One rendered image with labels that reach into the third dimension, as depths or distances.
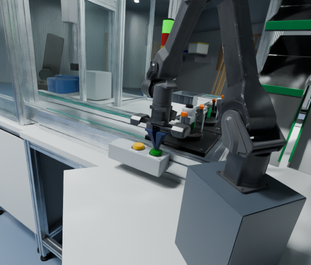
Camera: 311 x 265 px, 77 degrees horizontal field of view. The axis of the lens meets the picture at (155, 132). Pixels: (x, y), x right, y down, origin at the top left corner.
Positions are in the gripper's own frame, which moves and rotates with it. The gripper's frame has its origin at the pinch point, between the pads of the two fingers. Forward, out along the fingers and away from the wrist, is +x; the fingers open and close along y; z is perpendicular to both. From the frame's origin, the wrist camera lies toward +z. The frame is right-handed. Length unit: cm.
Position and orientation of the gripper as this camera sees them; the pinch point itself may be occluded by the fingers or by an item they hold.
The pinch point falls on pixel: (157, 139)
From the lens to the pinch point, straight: 62.6
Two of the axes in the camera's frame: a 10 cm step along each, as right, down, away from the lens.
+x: -1.0, 9.3, 3.4
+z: 4.9, -2.5, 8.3
